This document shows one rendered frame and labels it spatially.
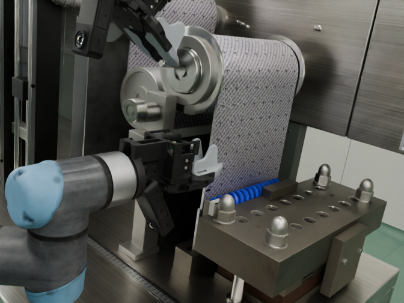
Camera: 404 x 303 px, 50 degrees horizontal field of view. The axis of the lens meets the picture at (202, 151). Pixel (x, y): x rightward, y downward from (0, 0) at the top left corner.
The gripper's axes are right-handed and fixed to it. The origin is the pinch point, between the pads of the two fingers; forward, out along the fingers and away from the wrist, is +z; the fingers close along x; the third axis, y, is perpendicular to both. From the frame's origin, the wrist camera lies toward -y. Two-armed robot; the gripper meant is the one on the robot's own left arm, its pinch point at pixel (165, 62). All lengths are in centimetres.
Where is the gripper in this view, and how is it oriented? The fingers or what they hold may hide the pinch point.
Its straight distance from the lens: 72.9
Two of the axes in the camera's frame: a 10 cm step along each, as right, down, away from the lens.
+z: 4.4, 5.1, 7.4
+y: 5.4, -8.1, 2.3
